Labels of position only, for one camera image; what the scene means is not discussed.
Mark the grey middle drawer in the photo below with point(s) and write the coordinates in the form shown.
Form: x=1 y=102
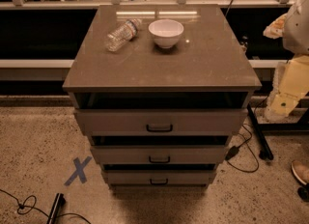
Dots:
x=158 y=154

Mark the black power strip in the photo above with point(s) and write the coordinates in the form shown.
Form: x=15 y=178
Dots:
x=58 y=203

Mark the grey drawer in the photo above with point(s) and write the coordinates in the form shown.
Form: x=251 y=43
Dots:
x=129 y=122
x=159 y=177
x=158 y=154

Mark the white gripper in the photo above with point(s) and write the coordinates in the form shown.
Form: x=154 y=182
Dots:
x=296 y=31

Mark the black caster wheel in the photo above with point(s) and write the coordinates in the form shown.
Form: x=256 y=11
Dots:
x=303 y=193

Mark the white ceramic bowl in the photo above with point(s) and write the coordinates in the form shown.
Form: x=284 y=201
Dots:
x=166 y=32

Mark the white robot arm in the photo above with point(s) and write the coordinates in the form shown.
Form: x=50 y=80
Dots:
x=293 y=28

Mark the grey bottom drawer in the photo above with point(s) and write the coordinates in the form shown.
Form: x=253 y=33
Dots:
x=159 y=177

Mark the black pole leg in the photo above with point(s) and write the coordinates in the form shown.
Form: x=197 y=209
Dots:
x=265 y=152

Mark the brown shoe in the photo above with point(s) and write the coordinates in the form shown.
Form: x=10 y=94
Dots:
x=300 y=171

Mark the blue tape cross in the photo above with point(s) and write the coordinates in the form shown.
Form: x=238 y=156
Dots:
x=79 y=171

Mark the clear plastic water bottle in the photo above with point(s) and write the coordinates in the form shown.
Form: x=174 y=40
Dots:
x=122 y=34

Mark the grey drawer cabinet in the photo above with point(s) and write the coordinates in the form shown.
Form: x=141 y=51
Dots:
x=206 y=69

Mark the grey top drawer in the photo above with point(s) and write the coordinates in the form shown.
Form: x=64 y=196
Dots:
x=129 y=122

